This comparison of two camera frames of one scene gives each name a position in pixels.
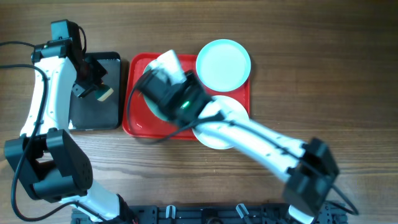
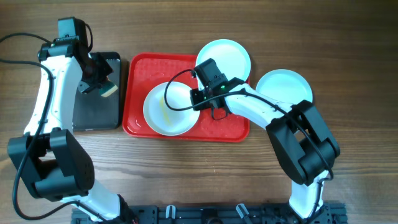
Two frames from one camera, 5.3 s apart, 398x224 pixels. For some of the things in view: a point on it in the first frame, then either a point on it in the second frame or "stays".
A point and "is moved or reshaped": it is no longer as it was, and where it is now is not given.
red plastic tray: (139, 122) stays
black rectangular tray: (87, 112) stays
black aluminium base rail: (328, 213) stays
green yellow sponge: (103, 93) is moved or reshaped
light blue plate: (151, 106) -> (285, 86)
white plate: (233, 109) is moved or reshaped
